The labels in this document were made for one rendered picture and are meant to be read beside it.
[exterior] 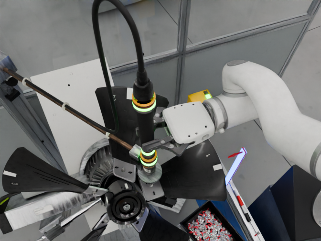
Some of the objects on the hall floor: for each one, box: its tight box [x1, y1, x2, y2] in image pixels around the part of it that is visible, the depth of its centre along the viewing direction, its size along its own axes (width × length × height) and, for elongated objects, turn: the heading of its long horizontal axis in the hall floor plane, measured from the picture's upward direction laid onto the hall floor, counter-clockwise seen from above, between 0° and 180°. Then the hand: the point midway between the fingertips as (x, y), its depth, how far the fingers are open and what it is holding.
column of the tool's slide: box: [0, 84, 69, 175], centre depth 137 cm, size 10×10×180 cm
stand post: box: [120, 227, 139, 241], centre depth 155 cm, size 4×9×91 cm, turn 111°
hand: (147, 137), depth 64 cm, fingers closed on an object, 4 cm apart
